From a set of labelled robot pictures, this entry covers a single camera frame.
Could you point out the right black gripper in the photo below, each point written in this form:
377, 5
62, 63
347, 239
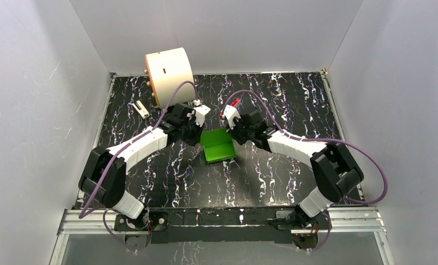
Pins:
232, 132

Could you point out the white cylindrical drum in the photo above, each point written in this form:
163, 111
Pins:
166, 70

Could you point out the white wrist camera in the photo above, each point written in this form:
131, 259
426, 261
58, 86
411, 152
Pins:
231, 116
201, 111

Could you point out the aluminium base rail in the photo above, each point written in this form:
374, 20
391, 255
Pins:
232, 224

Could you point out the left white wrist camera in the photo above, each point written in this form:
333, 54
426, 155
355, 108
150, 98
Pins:
201, 111

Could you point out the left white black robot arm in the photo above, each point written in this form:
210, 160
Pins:
103, 178

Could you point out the small red block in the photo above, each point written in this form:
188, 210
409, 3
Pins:
236, 103

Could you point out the green paper box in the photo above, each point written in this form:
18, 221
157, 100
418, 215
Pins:
218, 145

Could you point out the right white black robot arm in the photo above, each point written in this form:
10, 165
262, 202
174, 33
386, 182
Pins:
334, 168

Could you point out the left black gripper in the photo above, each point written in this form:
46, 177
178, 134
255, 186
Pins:
192, 132

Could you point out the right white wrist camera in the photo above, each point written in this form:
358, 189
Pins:
231, 116

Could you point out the small white black block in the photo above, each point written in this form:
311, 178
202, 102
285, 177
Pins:
141, 109

